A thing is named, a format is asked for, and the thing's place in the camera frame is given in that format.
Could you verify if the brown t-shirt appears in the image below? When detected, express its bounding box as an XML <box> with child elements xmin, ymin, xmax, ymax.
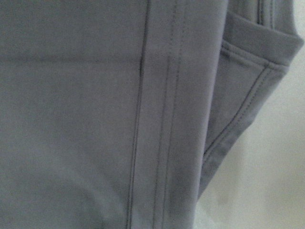
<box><xmin>0</xmin><ymin>0</ymin><xmax>303</xmax><ymax>229</ymax></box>

